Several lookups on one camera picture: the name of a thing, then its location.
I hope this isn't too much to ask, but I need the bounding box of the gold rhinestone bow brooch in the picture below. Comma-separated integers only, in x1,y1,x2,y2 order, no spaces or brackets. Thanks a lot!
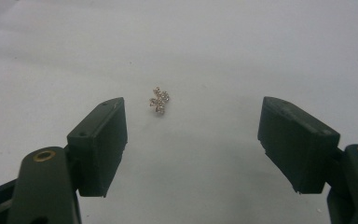
149,86,171,114

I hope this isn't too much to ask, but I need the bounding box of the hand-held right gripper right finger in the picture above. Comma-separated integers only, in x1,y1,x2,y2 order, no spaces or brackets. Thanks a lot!
257,96,358,224

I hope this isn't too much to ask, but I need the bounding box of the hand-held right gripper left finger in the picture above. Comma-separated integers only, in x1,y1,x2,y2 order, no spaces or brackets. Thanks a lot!
7,96,129,224

